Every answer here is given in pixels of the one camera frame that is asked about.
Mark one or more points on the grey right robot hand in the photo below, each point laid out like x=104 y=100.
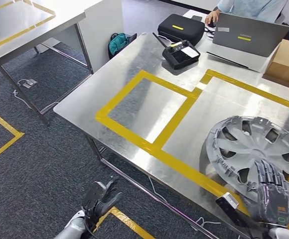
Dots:
x=271 y=204

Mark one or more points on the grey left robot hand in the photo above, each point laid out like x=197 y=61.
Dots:
x=107 y=204

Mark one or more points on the silver plastic wheel cover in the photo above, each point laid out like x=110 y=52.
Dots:
x=254 y=145

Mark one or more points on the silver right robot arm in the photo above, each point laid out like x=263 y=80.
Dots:
x=283 y=233

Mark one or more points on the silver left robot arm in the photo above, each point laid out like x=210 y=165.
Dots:
x=72 y=227

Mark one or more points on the steel workbench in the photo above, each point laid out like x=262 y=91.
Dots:
x=110 y=92

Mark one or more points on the small yellow bench tape outline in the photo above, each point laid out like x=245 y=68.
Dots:
x=119 y=93

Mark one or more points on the large yellow bench tape outline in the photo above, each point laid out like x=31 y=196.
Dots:
x=254 y=89

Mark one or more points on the brown cardboard box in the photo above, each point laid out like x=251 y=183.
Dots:
x=287 y=62

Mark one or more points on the yellow floor tape outline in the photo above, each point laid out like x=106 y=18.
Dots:
x=7 y=122

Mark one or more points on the grey floor socket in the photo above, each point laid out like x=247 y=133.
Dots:
x=29 y=83

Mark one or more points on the teal and black backpack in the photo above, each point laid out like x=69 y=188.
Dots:
x=118 y=44

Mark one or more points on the grey laptop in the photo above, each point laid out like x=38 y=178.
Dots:
x=246 y=39

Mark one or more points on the black remote controller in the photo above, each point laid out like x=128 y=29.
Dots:
x=179 y=56

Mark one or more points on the white partition panel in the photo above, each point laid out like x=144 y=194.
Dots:
x=102 y=26

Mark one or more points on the black computer mouse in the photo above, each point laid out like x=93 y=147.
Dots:
x=211 y=24

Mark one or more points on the person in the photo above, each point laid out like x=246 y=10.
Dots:
x=246 y=6

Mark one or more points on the black zip case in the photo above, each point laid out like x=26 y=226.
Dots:
x=189 y=33

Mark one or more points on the yellow table tape outline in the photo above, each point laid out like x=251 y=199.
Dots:
x=20 y=32

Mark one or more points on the black phone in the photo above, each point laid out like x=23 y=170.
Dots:
x=197 y=18

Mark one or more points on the steel table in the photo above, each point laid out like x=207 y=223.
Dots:
x=22 y=16

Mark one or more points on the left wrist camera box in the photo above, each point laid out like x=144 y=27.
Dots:
x=91 y=194

